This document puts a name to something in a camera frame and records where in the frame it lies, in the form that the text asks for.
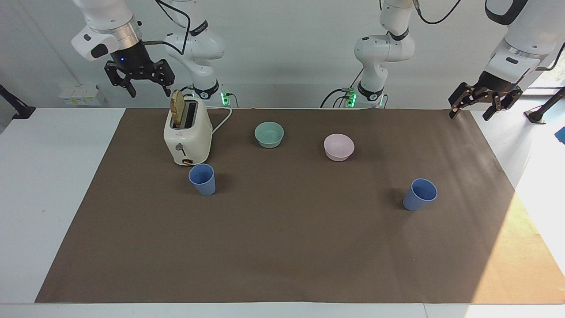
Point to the blue object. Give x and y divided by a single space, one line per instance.
561 134

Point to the black stand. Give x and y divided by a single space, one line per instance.
545 110
13 106

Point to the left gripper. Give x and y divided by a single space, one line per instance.
492 84

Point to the green bowl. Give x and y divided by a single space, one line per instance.
269 134

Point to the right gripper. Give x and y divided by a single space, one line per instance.
134 59

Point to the white wall socket box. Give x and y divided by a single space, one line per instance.
81 96

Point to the pink bowl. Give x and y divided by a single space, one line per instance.
339 148

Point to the blue cup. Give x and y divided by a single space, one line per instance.
418 196
204 181

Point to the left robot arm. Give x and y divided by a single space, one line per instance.
379 53

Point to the toasted bread slice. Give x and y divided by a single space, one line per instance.
178 108

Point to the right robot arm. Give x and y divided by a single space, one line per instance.
201 44

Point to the cream white toaster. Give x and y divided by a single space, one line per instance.
190 139

